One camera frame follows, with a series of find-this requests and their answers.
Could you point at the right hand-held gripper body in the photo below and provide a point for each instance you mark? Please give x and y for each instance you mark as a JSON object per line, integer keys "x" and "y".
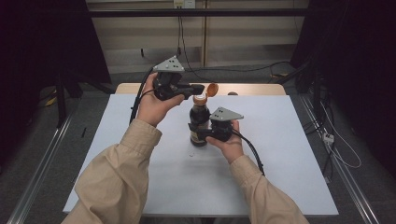
{"x": 222, "y": 129}

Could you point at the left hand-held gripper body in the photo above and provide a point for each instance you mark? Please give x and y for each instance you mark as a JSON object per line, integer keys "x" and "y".
{"x": 168, "y": 84}

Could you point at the dark sauce bottle orange cap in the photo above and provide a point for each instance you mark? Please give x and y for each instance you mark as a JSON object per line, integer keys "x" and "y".
{"x": 199, "y": 113}

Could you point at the person's right hand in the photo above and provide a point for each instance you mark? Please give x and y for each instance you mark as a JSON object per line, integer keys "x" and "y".
{"x": 232, "y": 147}

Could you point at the person's left hand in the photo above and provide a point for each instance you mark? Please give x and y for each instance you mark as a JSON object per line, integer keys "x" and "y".
{"x": 152, "y": 107}

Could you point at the small dark round knob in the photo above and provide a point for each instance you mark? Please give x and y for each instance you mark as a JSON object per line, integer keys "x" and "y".
{"x": 232, "y": 93}

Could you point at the white board table cover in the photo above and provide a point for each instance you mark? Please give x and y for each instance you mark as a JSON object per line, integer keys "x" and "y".
{"x": 280, "y": 149}

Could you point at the yellow floor tape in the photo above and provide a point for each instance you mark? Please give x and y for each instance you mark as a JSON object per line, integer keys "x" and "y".
{"x": 279, "y": 75}
{"x": 51, "y": 101}

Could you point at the black horizontal bar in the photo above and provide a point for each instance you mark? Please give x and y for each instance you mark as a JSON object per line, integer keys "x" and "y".
{"x": 218, "y": 12}

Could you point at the small black floor scrap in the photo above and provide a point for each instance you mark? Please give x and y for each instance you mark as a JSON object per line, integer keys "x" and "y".
{"x": 83, "y": 132}

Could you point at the white power strip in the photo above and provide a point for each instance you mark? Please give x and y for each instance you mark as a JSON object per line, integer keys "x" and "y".
{"x": 328, "y": 137}

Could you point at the black metal stand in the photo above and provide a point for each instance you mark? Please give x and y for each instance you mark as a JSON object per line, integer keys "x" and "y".
{"x": 61, "y": 99}

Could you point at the dark curtain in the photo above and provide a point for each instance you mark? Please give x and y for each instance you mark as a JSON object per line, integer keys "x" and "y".
{"x": 40, "y": 62}
{"x": 358, "y": 62}

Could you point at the white wall socket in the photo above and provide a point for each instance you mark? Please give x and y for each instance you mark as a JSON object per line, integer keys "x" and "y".
{"x": 184, "y": 3}

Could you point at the metal floor rail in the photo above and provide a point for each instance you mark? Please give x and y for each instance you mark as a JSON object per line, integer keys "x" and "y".
{"x": 37, "y": 169}
{"x": 345, "y": 174}

